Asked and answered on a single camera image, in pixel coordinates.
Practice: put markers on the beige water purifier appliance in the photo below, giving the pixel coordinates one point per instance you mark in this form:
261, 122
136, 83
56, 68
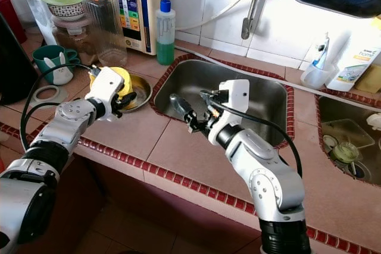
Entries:
152, 4

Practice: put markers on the white plastic container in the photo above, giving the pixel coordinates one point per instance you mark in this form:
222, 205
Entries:
34, 16

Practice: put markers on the clear plastic food container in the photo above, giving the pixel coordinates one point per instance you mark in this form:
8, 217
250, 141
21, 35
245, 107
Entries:
351, 130

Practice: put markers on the white detergent bottle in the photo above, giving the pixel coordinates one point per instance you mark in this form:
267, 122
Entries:
357, 63

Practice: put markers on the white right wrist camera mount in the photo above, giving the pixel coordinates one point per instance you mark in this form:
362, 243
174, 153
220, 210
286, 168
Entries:
235, 102

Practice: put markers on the yellow sponge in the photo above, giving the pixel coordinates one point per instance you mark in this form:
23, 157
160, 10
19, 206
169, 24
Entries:
372, 80

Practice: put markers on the green soap bottle blue cap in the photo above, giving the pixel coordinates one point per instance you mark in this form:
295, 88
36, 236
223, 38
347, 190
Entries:
165, 46

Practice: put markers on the clear plastic cup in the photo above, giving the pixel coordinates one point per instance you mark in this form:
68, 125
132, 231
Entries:
315, 78

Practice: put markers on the black kettle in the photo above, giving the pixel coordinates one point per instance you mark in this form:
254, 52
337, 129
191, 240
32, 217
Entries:
15, 69

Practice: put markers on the glass jar brown contents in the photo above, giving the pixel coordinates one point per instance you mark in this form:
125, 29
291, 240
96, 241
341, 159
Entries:
74, 43

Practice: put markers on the yellow plastic bowl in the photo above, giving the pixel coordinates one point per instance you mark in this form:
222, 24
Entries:
127, 81

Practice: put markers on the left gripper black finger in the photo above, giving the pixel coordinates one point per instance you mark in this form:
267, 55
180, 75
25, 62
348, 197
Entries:
130, 97

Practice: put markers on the steel sink basin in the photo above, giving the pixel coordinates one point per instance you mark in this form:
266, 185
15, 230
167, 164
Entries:
190, 75
369, 173

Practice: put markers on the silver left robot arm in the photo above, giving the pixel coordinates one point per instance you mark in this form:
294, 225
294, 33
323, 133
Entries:
71, 114

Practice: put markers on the metal faucet beige filter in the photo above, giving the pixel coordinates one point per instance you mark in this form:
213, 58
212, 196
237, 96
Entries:
251, 16

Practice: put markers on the green rabbit mug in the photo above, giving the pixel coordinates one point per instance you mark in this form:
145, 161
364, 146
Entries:
49, 59

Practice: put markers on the clear pitcher orange lid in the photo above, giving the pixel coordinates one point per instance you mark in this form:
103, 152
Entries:
110, 28

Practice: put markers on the green lidded cup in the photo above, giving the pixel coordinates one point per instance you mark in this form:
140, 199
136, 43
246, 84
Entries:
346, 151

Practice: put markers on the dark red canister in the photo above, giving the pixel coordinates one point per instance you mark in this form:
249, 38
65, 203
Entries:
13, 10

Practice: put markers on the patterned ceramic bowl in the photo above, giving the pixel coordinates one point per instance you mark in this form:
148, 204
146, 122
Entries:
68, 11

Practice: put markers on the blue white toothbrush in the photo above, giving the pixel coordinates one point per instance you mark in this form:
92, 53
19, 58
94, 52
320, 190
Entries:
321, 49

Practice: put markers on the white round lid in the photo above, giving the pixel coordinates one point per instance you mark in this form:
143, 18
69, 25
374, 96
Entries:
375, 121

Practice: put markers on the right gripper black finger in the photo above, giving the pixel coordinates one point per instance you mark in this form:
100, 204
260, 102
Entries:
209, 101
181, 106

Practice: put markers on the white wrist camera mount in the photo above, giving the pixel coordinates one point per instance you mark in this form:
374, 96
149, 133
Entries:
235, 102
108, 86

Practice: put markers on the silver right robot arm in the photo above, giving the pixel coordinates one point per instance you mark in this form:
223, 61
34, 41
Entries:
274, 182

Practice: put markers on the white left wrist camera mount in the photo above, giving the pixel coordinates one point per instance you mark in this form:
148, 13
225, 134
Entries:
108, 86

